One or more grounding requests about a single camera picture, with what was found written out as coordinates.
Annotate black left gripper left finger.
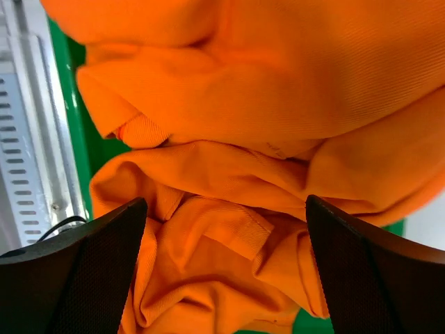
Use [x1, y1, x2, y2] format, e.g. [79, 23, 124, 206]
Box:
[1, 198, 147, 333]

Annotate green plastic tray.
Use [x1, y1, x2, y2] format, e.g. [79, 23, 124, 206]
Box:
[47, 17, 407, 334]

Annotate orange trousers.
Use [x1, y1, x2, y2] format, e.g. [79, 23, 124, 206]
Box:
[43, 1, 444, 333]

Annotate perforated white cable duct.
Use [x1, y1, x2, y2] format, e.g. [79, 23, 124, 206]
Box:
[1, 73, 49, 246]

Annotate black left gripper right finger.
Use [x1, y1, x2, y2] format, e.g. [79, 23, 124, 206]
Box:
[306, 195, 444, 333]

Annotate aluminium front rail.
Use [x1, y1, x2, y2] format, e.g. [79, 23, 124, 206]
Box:
[1, 1, 87, 252]

